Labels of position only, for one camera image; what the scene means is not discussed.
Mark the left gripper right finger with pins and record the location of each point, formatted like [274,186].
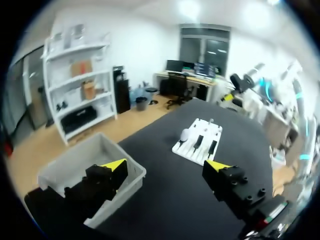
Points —
[228,183]

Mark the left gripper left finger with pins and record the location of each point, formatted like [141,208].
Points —
[102,181]

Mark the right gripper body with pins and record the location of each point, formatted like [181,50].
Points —
[238,83]

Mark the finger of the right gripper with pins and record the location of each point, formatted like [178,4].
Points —
[227,97]

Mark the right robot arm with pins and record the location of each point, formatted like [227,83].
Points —
[298,95]

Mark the white earbud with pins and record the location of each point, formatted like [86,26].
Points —
[211,121]

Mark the white plate with black stands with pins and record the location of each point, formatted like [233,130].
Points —
[200,152]

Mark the white earbud case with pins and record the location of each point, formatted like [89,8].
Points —
[184,135]

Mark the grey slotted basket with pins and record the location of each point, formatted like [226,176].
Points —
[75,160]

